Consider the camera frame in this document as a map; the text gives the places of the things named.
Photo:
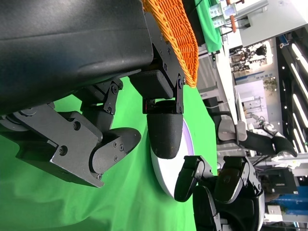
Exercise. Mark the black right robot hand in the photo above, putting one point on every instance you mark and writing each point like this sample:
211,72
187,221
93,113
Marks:
231,192

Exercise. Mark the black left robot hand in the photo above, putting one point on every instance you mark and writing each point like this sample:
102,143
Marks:
60,48

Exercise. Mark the lavender round plate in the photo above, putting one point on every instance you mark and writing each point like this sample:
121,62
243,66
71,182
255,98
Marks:
166,173

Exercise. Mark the orange wicker basket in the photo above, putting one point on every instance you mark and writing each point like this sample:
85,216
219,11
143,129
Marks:
178,31

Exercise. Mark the grey black background robot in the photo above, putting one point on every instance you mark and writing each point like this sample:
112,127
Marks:
260,143

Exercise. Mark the green tablecloth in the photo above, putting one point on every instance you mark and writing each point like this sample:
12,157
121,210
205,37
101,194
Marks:
134,192

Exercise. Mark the green cloth with cartoon print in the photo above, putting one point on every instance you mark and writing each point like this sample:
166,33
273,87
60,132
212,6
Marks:
211,36

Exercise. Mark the white green carton box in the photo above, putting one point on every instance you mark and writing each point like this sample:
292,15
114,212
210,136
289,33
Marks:
216,16

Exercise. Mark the brown wooden chair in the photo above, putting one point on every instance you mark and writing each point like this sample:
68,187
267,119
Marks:
232,24

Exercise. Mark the grey metal stand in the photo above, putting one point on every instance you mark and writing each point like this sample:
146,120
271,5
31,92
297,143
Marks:
272,26

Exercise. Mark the white blue carton box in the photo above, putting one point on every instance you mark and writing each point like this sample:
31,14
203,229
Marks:
228,10

